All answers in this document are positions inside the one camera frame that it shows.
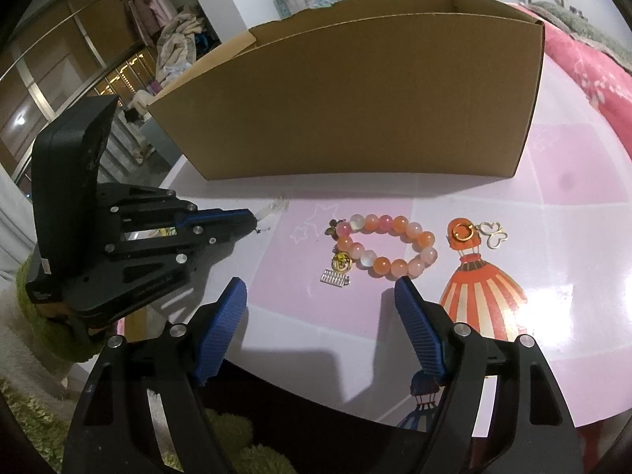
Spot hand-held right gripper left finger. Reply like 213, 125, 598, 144
62, 276, 248, 474

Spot person's left forearm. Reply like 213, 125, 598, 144
0, 257, 117, 401

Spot green fluffy garment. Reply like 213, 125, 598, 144
148, 390, 294, 474

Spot orange bead bracelet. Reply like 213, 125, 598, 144
326, 213, 440, 287

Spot balloon print table cover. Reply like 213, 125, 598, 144
118, 0, 632, 435

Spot grey quilt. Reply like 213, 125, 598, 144
528, 0, 632, 67

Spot pile of clothes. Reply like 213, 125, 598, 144
155, 5, 208, 85

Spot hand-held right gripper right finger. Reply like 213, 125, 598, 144
394, 275, 578, 474

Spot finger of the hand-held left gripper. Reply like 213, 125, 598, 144
98, 182, 258, 226
105, 220, 258, 278

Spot pink floral blanket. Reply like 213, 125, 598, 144
513, 2, 632, 159

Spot brown wooden wardrobe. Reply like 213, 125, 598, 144
0, 0, 149, 159

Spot gold butterfly charm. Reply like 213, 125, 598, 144
451, 220, 504, 250

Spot lit metal railing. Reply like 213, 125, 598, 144
10, 42, 164, 183

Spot hanging pink clothes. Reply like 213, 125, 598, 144
126, 0, 173, 45

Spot brown cardboard box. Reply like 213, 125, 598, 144
147, 0, 546, 182

